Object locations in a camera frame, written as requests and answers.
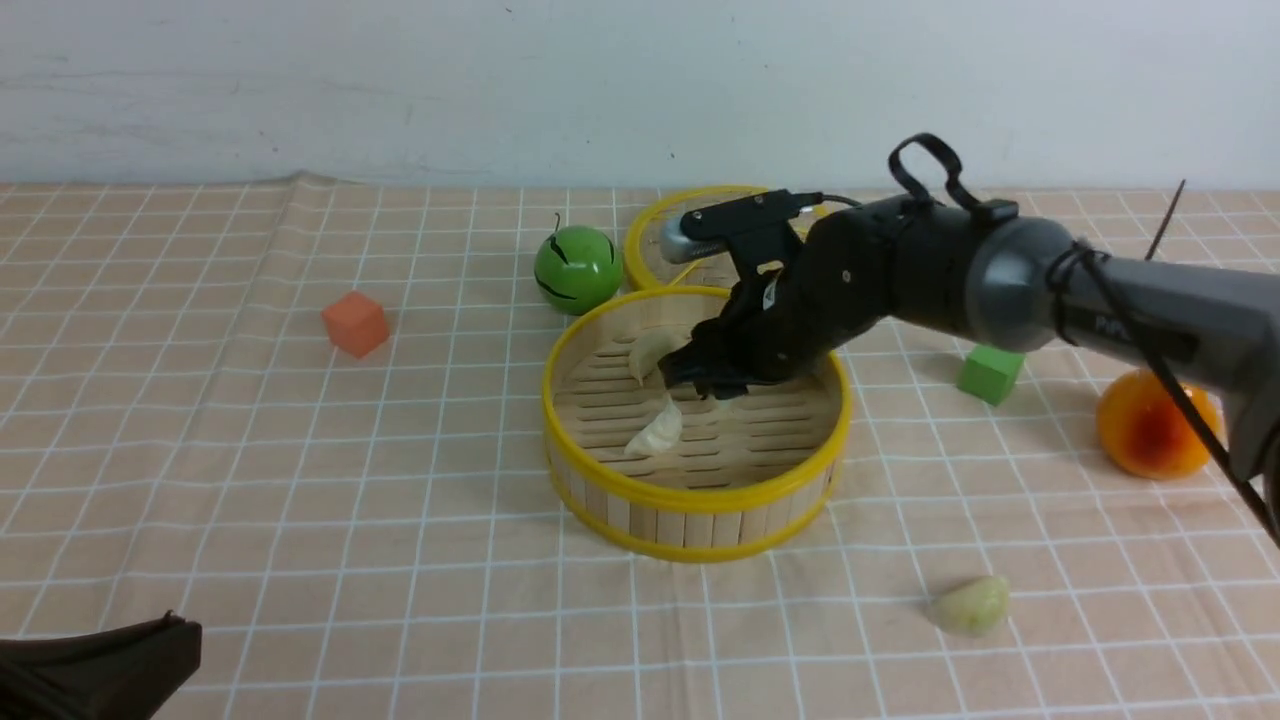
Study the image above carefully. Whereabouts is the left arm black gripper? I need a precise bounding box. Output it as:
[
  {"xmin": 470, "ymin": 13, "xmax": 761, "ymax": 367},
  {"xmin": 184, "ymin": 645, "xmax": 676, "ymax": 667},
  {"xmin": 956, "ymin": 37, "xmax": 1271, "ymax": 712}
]
[{"xmin": 1, "ymin": 612, "xmax": 204, "ymax": 719}]

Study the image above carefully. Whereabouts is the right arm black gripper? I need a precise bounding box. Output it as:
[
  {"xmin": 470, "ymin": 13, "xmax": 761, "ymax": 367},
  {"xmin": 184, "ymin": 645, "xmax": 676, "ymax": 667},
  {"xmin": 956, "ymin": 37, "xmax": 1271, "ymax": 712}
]
[{"xmin": 658, "ymin": 266, "xmax": 892, "ymax": 398}]

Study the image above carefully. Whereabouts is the white dumpling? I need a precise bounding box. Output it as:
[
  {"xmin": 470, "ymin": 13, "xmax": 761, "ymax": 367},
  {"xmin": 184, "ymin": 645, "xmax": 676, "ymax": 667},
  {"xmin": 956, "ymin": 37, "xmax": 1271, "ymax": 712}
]
[
  {"xmin": 628, "ymin": 327, "xmax": 689, "ymax": 389},
  {"xmin": 623, "ymin": 395, "xmax": 684, "ymax": 457}
]

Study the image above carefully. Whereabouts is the pale green dumpling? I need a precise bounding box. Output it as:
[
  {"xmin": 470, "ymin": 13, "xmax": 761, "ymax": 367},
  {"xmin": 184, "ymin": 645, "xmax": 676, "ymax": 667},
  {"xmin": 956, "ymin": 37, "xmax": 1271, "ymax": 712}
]
[{"xmin": 928, "ymin": 575, "xmax": 1010, "ymax": 638}]

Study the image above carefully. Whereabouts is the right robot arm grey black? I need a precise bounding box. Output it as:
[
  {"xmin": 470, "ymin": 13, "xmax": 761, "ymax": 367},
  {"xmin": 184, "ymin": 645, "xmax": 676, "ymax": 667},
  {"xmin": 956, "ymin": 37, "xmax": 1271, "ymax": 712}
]
[{"xmin": 658, "ymin": 190, "xmax": 1279, "ymax": 534}]

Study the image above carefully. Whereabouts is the white dumpling in steamer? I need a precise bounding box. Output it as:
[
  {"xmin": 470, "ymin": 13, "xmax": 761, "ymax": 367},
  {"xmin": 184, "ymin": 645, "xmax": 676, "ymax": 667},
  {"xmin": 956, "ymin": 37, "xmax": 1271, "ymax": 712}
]
[{"xmin": 628, "ymin": 327, "xmax": 689, "ymax": 389}]

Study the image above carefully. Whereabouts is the bamboo steamer tray yellow rim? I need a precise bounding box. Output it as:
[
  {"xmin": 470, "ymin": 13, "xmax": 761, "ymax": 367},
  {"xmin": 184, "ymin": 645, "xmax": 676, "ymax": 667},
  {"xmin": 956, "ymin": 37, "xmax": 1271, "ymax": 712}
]
[{"xmin": 541, "ymin": 286, "xmax": 854, "ymax": 562}]

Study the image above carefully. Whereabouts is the bamboo steamer lid yellow rim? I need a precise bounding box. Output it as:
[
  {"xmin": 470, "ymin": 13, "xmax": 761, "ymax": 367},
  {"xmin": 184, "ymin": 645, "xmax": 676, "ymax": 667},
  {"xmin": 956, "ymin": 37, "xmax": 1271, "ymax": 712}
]
[{"xmin": 623, "ymin": 184, "xmax": 767, "ymax": 291}]

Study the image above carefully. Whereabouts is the green round fruit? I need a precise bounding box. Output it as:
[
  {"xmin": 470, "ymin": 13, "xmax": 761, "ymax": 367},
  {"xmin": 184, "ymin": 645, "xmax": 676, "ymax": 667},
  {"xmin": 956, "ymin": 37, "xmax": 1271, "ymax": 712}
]
[{"xmin": 532, "ymin": 213, "xmax": 625, "ymax": 316}]

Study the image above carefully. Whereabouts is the green cube block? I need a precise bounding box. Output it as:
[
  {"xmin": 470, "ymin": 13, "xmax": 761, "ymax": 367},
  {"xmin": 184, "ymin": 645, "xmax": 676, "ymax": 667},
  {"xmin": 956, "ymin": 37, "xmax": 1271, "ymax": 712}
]
[{"xmin": 955, "ymin": 345, "xmax": 1025, "ymax": 406}]

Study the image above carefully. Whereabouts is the checkered beige tablecloth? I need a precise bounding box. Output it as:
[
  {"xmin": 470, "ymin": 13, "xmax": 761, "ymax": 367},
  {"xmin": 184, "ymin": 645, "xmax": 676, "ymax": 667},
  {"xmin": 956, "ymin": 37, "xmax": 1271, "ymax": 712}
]
[{"xmin": 1, "ymin": 176, "xmax": 1277, "ymax": 719}]

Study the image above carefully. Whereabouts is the orange pear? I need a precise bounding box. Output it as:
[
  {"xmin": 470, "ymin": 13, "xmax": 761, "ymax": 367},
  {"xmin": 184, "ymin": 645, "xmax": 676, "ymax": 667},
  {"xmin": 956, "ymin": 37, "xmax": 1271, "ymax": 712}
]
[{"xmin": 1094, "ymin": 369, "xmax": 1211, "ymax": 480}]

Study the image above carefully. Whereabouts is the orange cube block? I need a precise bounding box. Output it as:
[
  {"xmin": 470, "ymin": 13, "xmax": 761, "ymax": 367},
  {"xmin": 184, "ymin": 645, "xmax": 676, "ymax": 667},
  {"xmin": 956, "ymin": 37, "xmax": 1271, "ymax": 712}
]
[{"xmin": 321, "ymin": 290, "xmax": 390, "ymax": 359}]

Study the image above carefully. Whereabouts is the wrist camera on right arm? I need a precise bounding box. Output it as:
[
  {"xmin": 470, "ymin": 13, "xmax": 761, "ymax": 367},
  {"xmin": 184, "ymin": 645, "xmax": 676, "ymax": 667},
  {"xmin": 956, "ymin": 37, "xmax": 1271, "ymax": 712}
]
[{"xmin": 659, "ymin": 190, "xmax": 827, "ymax": 273}]

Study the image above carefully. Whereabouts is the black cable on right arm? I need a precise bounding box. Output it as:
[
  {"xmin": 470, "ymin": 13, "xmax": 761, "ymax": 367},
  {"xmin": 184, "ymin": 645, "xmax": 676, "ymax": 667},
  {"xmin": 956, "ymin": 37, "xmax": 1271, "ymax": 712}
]
[{"xmin": 888, "ymin": 133, "xmax": 1280, "ymax": 546}]

